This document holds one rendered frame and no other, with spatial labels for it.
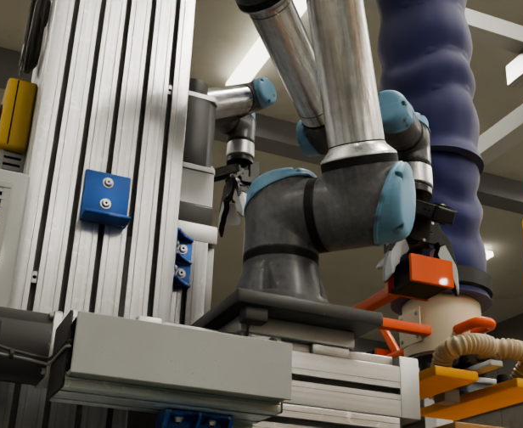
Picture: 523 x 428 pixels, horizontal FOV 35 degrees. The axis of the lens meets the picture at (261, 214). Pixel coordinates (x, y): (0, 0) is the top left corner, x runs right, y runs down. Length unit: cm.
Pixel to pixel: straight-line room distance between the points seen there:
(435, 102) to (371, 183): 80
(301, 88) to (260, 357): 61
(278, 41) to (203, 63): 441
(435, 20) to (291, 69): 74
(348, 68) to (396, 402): 49
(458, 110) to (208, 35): 370
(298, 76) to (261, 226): 32
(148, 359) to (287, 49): 66
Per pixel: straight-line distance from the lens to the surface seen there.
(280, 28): 140
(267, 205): 125
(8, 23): 575
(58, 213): 133
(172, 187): 140
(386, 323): 173
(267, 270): 121
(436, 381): 167
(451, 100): 199
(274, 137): 629
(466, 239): 187
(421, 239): 151
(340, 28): 125
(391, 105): 149
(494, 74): 602
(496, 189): 728
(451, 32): 212
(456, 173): 192
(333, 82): 124
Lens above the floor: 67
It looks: 25 degrees up
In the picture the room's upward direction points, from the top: 2 degrees clockwise
